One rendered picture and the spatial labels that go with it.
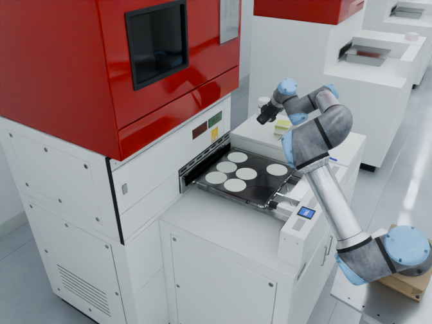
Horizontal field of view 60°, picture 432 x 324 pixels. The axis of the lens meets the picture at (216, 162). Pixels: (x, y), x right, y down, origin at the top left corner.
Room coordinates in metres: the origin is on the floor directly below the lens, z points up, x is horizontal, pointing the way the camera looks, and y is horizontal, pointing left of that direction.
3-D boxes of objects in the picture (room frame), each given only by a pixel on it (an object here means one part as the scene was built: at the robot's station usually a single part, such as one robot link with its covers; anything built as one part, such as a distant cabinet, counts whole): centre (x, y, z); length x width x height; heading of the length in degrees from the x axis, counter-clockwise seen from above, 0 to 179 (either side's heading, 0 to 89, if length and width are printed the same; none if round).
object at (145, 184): (1.43, 0.15, 1.02); 0.82 x 0.03 x 0.40; 148
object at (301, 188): (1.35, -0.38, 0.87); 0.36 x 0.08 x 0.03; 148
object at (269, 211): (1.34, -0.13, 0.84); 0.50 x 0.02 x 0.03; 58
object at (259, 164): (1.47, -0.14, 0.90); 0.34 x 0.34 x 0.01; 58
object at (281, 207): (1.21, -0.29, 0.89); 0.08 x 0.03 x 0.03; 58
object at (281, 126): (1.74, -0.35, 1.00); 0.07 x 0.07 x 0.07; 67
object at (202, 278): (1.48, -0.27, 0.41); 0.97 x 0.64 x 0.82; 148
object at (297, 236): (1.22, -0.42, 0.89); 0.55 x 0.09 x 0.14; 148
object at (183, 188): (1.57, 0.04, 0.89); 0.44 x 0.02 x 0.10; 148
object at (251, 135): (1.75, -0.43, 0.89); 0.62 x 0.35 x 0.14; 58
